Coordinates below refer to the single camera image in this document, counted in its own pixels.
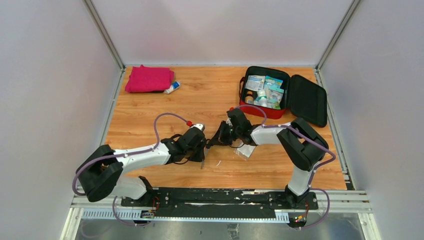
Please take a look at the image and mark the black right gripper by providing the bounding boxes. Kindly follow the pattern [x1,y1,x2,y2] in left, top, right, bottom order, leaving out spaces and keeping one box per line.
[209,120,242,146]

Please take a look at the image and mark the black handled scissors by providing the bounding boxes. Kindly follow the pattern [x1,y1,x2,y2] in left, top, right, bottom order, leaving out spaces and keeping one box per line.
[200,147,209,170]

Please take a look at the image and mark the clear bag white gauze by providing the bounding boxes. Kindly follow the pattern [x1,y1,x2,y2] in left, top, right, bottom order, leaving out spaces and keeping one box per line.
[234,143,256,161]

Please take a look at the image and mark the brown medicine bottle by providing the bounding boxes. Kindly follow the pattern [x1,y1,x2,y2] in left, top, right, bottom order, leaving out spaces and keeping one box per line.
[244,90,255,105]

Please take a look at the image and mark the white tube blue label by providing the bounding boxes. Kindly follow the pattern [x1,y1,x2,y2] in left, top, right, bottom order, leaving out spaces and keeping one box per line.
[163,81,181,94]

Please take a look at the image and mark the white bottle green label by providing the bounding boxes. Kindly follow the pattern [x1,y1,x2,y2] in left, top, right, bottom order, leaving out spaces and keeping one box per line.
[257,89,268,108]

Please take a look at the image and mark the white blue paper packet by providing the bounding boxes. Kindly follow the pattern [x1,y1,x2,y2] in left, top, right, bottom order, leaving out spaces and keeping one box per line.
[244,75,266,92]

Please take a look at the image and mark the black red medicine case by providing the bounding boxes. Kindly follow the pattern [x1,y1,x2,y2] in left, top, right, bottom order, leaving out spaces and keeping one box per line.
[239,66,328,128]

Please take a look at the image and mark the teal edged small packet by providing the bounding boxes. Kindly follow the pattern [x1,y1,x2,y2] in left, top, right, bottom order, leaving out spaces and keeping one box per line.
[267,90,284,110]

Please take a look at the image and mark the blue cotton swab packet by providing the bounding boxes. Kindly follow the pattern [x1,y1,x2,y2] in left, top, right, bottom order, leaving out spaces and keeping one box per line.
[264,76,284,91]

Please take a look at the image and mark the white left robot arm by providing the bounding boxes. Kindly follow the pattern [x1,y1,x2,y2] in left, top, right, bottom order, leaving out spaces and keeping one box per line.
[75,123,206,207]

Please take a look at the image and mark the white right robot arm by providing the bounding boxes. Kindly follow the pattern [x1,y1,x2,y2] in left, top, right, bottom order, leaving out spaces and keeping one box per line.
[205,107,331,209]

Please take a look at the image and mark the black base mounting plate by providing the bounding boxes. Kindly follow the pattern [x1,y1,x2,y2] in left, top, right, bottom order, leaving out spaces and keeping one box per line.
[120,187,319,219]

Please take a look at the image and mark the pink folded cloth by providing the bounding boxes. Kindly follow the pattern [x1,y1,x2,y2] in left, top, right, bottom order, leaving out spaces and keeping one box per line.
[124,65,175,93]

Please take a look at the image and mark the aluminium frame rail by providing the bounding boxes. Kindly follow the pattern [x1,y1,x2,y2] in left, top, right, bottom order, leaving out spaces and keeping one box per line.
[82,0,125,70]

